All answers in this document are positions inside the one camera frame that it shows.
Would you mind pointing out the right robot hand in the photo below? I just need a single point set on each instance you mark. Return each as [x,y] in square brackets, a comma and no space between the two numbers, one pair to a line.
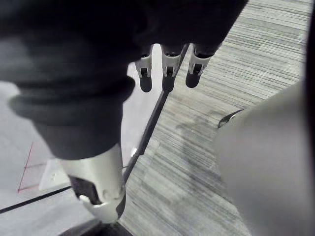
[73,73]

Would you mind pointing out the black floor threshold strip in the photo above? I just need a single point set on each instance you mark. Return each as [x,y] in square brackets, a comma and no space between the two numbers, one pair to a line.
[152,118]

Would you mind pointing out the white angled plate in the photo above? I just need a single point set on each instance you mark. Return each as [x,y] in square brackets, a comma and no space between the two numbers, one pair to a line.
[53,175]

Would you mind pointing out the dark robot foot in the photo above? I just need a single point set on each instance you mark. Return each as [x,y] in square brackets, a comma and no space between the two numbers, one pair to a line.
[98,229]

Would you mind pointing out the silver robot leg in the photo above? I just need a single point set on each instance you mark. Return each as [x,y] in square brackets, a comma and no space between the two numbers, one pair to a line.
[265,159]

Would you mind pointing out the dark robot body part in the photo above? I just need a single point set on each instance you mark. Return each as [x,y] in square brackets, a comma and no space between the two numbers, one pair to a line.
[309,37]

